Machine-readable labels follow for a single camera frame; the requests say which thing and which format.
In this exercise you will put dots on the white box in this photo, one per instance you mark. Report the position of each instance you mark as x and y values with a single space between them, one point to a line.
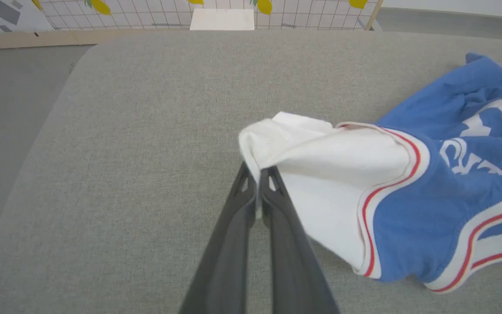
222 19

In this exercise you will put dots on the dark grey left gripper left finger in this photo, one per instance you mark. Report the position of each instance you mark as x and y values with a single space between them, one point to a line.
229 253

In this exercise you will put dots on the lemon print grid partition screen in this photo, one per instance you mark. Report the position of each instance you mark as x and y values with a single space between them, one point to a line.
155 17

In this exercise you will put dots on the light wooden base rail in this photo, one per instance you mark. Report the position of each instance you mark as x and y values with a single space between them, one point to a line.
24 40

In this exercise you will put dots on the blue and white sports garment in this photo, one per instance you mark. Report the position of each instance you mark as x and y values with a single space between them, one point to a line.
408 218

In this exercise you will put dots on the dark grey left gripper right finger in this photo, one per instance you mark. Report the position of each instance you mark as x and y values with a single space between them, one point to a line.
292 261

